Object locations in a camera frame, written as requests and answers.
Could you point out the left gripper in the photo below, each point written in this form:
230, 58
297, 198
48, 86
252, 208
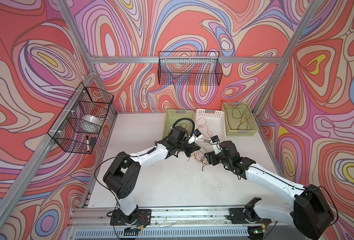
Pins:
194, 147

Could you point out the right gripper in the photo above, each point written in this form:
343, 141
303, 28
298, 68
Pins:
211, 157

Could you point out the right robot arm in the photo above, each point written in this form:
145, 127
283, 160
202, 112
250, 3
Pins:
304, 207

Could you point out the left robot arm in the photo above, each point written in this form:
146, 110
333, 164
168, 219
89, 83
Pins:
122, 175

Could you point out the left green plastic basket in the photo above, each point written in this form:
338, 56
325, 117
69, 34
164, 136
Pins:
177, 118

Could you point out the green plastic basket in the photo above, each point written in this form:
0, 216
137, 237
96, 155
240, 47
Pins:
239, 120
177, 118

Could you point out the white plastic basket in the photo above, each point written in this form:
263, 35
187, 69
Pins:
210, 123

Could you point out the right green plastic basket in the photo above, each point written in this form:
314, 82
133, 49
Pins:
239, 120

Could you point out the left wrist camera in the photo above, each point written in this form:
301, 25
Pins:
196, 135

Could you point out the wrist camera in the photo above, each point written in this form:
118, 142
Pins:
196, 135
215, 142

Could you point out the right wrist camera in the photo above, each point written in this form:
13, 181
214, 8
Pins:
215, 142

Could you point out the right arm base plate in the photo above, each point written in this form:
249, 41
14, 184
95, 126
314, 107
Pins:
245, 216

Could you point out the black wire basket back wall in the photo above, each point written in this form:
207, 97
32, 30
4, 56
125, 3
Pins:
189, 68

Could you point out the black wire basket wall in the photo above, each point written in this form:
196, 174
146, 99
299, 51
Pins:
70, 132
189, 68

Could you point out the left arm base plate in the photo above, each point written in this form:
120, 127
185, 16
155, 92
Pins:
130, 217

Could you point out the black marker in wire basket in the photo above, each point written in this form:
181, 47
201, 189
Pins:
88, 144

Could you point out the white bowl in wire basket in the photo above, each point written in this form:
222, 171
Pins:
93, 120

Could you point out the black wire basket left wall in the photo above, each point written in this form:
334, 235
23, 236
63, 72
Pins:
70, 132

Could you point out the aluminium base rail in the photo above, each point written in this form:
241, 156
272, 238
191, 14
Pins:
175, 216

